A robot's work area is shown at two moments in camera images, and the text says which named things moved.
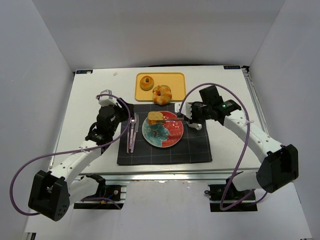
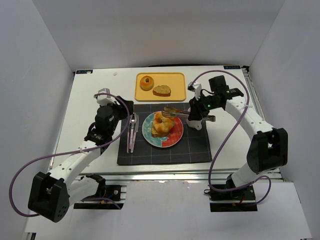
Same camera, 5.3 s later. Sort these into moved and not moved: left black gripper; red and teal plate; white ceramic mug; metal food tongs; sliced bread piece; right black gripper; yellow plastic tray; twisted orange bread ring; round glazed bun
Moved: metal food tongs; sliced bread piece; twisted orange bread ring
Not moved: round glazed bun; red and teal plate; white ceramic mug; yellow plastic tray; left black gripper; right black gripper
